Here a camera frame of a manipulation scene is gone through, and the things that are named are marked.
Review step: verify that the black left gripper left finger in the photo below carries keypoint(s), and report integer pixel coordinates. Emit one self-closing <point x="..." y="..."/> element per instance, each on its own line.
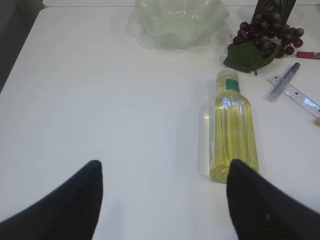
<point x="70" y="212"/>

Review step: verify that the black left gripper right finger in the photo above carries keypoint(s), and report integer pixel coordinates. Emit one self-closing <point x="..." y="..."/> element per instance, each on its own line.
<point x="260" y="211"/>

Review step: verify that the yellow tea plastic bottle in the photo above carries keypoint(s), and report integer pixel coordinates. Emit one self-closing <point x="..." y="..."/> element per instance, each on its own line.
<point x="226" y="128"/>

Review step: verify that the clear plastic ruler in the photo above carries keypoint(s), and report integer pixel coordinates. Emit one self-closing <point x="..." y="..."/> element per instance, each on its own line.
<point x="294" y="94"/>

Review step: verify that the purple grape bunch with leaf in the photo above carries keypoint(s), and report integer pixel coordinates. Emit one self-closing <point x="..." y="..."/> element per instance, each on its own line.
<point x="258" y="43"/>

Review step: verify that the silver grey marker pen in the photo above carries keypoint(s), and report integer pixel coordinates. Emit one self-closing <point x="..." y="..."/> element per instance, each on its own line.
<point x="283" y="82"/>

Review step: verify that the red marker pen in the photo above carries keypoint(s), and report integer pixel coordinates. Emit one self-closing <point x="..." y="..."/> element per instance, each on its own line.
<point x="308" y="55"/>

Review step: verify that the black mesh pen holder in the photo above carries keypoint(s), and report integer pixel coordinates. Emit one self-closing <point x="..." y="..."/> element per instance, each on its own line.
<point x="283" y="7"/>

